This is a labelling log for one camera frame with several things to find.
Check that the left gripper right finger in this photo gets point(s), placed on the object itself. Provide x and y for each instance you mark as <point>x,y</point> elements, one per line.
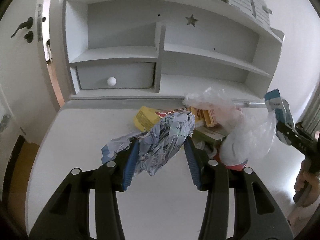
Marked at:
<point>256,216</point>

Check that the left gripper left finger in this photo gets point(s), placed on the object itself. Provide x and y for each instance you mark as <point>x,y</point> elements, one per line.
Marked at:
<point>66,214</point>

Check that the blue white torn paper bag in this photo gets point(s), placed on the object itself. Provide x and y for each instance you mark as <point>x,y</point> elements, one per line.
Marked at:
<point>274,102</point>

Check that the clear plastic bag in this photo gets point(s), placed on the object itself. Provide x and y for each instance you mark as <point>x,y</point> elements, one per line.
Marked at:
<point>248,137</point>

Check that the grey blue wrapper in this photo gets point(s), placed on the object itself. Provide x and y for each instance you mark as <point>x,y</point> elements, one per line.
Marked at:
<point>158,145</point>

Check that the person's right hand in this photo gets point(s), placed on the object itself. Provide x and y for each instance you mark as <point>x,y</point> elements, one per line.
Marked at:
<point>312,179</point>

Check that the grey drawer with white knob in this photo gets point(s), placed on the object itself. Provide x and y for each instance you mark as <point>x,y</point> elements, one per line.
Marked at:
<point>109,76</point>

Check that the white desk hutch shelf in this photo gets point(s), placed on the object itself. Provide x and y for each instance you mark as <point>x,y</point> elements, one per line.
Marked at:
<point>194,44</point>

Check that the white door with black handle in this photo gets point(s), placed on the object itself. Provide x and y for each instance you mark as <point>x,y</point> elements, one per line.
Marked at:
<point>25,82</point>

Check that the grey shutter panel on wall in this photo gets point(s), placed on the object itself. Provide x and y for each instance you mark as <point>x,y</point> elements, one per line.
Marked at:
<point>257,9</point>

